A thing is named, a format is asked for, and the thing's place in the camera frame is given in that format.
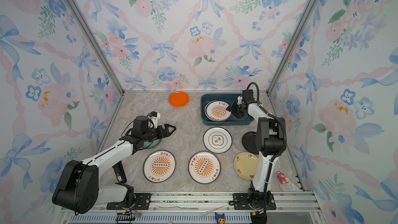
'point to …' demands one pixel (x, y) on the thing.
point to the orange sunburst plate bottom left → (159, 166)
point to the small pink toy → (283, 179)
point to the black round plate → (249, 139)
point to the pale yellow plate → (246, 164)
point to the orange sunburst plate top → (216, 111)
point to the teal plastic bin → (227, 98)
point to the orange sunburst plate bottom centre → (204, 167)
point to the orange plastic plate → (178, 98)
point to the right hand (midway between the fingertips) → (229, 109)
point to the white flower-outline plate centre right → (217, 139)
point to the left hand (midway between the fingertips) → (172, 128)
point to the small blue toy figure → (220, 219)
